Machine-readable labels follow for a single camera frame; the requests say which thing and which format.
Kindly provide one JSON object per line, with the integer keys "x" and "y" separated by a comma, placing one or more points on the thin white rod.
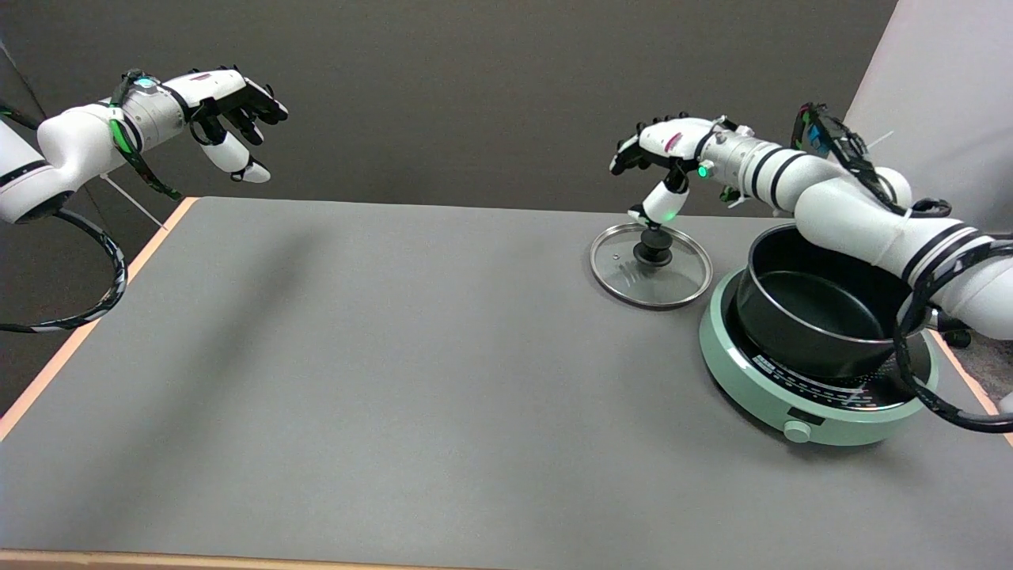
{"x": 134, "y": 203}

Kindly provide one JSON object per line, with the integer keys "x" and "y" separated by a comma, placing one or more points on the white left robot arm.
{"x": 71, "y": 146}

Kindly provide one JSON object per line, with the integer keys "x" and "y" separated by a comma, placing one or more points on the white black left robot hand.
{"x": 221, "y": 87}

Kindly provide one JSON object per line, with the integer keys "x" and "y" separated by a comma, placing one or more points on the wheeled chair base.
{"x": 957, "y": 338}

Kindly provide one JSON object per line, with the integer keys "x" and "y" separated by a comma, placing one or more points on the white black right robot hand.
{"x": 669, "y": 138}

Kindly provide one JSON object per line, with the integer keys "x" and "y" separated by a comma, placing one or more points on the glass pot lid black knob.
{"x": 681, "y": 285}

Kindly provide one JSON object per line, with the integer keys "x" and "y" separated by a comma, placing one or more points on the mint green induction cooker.
{"x": 744, "y": 380}

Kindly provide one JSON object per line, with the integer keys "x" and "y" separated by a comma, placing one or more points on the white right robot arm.
{"x": 847, "y": 214}

